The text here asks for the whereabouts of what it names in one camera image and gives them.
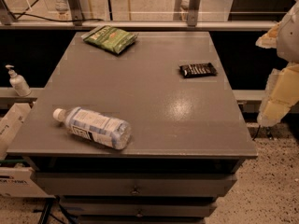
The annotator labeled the grey drawer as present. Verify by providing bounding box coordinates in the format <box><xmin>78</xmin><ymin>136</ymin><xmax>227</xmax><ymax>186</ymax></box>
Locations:
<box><xmin>33</xmin><ymin>173</ymin><xmax>236</xmax><ymax>197</ymax></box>
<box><xmin>60</xmin><ymin>197</ymin><xmax>217</xmax><ymax>217</ymax></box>

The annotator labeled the white pump dispenser bottle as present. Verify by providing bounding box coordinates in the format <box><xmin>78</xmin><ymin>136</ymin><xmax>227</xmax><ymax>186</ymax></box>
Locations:
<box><xmin>6</xmin><ymin>64</ymin><xmax>31</xmax><ymax>97</ymax></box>

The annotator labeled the white cardboard box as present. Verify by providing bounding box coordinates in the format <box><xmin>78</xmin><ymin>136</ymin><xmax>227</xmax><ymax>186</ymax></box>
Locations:
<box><xmin>0</xmin><ymin>103</ymin><xmax>31</xmax><ymax>160</ymax></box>

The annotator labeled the grey drawer cabinet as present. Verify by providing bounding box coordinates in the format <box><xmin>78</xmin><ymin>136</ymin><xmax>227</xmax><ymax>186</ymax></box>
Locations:
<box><xmin>8</xmin><ymin>32</ymin><xmax>257</xmax><ymax>224</ymax></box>

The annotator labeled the top grey drawer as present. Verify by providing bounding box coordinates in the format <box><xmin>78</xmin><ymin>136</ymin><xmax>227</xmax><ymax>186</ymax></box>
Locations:
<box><xmin>33</xmin><ymin>173</ymin><xmax>236</xmax><ymax>197</ymax></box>

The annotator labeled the blue plastic water bottle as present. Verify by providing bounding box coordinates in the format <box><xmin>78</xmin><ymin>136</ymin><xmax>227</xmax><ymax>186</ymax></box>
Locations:
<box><xmin>53</xmin><ymin>107</ymin><xmax>131</xmax><ymax>150</ymax></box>

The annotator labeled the middle grey drawer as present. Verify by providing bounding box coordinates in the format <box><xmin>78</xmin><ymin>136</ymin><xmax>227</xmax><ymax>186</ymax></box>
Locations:
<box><xmin>60</xmin><ymin>197</ymin><xmax>217</xmax><ymax>217</ymax></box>

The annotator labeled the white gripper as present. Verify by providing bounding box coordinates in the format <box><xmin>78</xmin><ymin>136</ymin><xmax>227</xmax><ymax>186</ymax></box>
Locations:
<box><xmin>255</xmin><ymin>1</ymin><xmax>299</xmax><ymax>127</ymax></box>

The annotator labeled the black rxbar chocolate bar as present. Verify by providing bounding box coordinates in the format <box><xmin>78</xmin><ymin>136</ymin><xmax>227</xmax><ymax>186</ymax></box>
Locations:
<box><xmin>179</xmin><ymin>63</ymin><xmax>218</xmax><ymax>78</ymax></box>

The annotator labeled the green chip bag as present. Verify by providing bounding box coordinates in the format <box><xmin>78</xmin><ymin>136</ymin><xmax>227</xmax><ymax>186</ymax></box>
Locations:
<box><xmin>81</xmin><ymin>25</ymin><xmax>137</xmax><ymax>55</ymax></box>

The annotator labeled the black cable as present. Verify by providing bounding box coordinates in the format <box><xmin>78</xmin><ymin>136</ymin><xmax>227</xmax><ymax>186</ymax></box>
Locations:
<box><xmin>8</xmin><ymin>0</ymin><xmax>106</xmax><ymax>23</ymax></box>

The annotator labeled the white box with label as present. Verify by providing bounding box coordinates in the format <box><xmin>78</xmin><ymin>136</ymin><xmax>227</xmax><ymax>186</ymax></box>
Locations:
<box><xmin>0</xmin><ymin>167</ymin><xmax>52</xmax><ymax>198</ymax></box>

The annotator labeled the metal rail frame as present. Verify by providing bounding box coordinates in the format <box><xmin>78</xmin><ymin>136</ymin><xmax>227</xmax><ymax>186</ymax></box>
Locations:
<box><xmin>0</xmin><ymin>0</ymin><xmax>299</xmax><ymax>32</ymax></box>

